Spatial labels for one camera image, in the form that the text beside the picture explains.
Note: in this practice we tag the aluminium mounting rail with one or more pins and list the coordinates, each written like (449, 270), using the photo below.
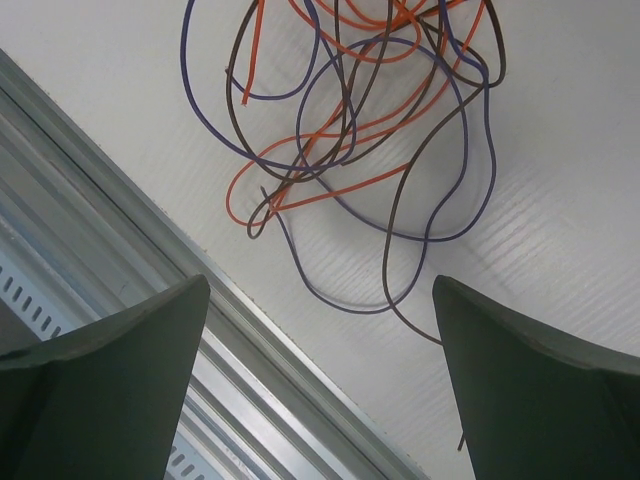
(257, 406)

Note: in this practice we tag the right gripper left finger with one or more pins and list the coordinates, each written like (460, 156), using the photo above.
(103, 401)

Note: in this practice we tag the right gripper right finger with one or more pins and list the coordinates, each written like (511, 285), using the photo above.
(536, 402)

